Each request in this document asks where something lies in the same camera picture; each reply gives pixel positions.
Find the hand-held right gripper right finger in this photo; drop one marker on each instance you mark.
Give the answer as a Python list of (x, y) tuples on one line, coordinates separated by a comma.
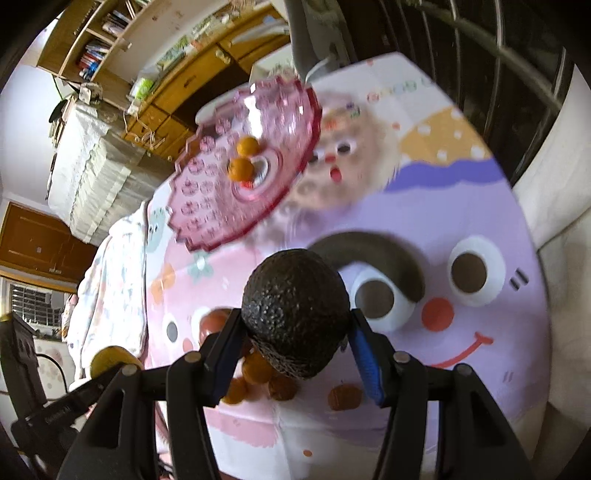
[(367, 369)]

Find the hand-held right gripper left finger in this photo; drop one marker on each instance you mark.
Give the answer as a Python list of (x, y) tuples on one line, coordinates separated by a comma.
[(226, 364)]

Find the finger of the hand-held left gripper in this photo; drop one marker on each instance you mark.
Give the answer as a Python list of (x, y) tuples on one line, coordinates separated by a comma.
[(92, 388)]

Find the small orange tangerine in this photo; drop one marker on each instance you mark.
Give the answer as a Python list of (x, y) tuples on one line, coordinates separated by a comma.
[(236, 391), (256, 370), (108, 360), (282, 387), (241, 169), (248, 146)]

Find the red apple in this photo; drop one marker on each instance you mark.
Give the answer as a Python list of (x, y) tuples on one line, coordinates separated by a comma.
[(213, 323)]

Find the dark avocado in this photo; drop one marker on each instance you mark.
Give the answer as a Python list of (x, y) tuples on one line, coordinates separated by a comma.
[(295, 309)]

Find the pink plastic fruit plate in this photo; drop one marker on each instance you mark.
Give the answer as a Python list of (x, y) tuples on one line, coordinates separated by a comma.
[(217, 184)]

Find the pale floral quilt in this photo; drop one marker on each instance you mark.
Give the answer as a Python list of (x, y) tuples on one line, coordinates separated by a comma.
[(115, 295)]

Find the brown wooden cabinet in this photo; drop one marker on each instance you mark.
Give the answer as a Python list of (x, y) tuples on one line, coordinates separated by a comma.
[(37, 244)]

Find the white lace cover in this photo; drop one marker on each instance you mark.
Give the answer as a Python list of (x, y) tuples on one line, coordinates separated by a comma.
[(92, 161)]

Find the wooden desk with drawers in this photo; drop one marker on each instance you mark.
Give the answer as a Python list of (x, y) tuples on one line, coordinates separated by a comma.
[(194, 78)]

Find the grey office chair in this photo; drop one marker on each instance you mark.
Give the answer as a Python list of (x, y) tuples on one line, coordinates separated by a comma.
[(309, 27)]

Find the wooden bookshelf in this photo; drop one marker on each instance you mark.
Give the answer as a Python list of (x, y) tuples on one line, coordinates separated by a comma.
[(87, 37)]

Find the metal window grille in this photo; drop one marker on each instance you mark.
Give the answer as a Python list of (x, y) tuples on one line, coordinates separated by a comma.
[(461, 27)]

